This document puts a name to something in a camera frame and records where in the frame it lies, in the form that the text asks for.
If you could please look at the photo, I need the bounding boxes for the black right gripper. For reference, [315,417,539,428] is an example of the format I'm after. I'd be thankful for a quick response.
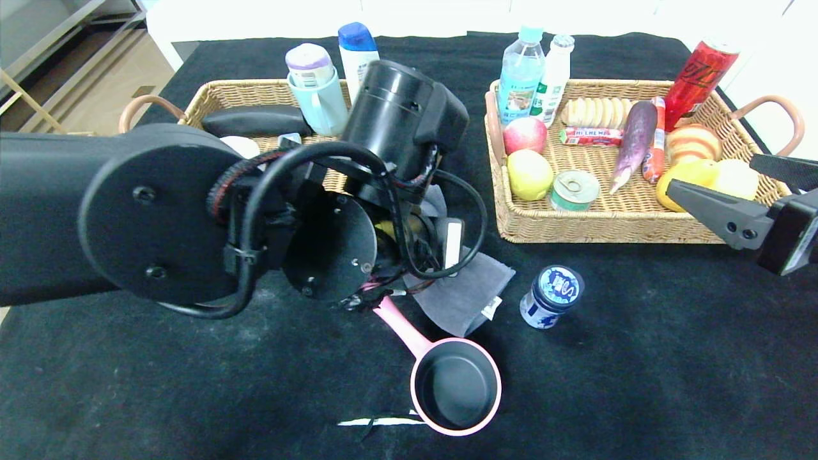
[665,153,818,277]

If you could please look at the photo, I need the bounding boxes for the tin can gold lid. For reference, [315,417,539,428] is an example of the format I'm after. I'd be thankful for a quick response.
[550,169,601,212]

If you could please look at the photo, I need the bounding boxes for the blue gum bottle white lid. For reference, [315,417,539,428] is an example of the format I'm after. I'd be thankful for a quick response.
[519,264,585,330]

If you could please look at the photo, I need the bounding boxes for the grey towel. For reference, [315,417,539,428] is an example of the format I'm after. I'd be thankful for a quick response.
[404,185,516,338]

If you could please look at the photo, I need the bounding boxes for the pink saucepan dark inside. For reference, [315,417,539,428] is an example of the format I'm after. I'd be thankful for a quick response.
[373,296,502,437]

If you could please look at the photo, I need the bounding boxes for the orange yellow mango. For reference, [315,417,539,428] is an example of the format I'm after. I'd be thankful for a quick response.
[656,160,720,213]

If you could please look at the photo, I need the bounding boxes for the striped brown bread bun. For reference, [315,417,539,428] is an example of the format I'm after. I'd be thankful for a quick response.
[665,124,723,167]

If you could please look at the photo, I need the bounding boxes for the red wrapped sausage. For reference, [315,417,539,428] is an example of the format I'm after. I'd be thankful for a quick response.
[642,97,666,185]

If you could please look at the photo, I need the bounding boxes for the red drink can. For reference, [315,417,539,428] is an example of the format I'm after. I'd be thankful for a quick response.
[663,40,741,132]

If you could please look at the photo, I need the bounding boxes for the purple eggplant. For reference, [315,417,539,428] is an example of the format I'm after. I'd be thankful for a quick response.
[607,100,658,194]

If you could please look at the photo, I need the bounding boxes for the red chewy candy pack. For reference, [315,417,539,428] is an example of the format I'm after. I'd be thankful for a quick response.
[559,127,623,147]

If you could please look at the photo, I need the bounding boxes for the sliced bread loaf row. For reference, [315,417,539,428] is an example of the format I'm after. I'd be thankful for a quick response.
[560,98,633,129]

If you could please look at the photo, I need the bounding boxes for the yellow green lemon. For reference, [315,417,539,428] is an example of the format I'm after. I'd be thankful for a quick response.
[507,149,554,201]

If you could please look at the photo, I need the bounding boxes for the white milk bottle green label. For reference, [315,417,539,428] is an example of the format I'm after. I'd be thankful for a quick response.
[530,34,575,128]

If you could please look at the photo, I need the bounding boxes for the red apple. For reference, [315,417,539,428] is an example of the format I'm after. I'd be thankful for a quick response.
[503,116,548,155]

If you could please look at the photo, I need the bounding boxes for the clear water bottle blue cap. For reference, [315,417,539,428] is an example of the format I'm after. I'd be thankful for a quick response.
[497,26,546,126]

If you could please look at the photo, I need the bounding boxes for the white shampoo bottle blue cap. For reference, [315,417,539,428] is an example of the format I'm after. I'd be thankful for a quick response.
[337,22,382,103]

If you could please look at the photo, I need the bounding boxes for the white tape strip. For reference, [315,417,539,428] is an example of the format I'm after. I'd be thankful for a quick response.
[337,416,428,427]

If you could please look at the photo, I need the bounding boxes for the light blue mug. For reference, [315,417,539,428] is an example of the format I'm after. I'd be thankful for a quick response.
[287,66,350,137]

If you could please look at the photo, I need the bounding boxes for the purple topped roll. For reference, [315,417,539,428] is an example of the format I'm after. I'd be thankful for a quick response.
[285,43,335,89]

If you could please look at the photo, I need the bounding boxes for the black glasses case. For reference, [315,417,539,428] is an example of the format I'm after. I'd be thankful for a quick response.
[201,105,313,139]

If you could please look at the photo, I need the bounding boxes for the white round container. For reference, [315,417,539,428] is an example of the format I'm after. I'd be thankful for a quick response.
[220,135,261,159]

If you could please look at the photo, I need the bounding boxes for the white background table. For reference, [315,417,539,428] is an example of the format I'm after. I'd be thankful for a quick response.
[146,0,793,65]

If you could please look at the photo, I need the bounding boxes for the grey metal shelf unit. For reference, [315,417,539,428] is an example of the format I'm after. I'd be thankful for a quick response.
[0,0,149,87]

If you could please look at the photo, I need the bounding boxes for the wooden rack on wheels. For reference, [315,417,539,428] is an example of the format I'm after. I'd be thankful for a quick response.
[0,69,96,136]

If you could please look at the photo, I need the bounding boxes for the woven wicker basket brown handles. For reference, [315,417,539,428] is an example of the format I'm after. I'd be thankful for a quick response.
[484,79,805,245]
[119,79,353,192]

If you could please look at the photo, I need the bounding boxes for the smooth black left arm cable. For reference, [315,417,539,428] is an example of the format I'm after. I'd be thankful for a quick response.
[160,141,488,320]

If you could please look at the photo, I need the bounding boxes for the braided left arm cable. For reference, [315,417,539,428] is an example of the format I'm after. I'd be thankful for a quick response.
[206,148,442,226]

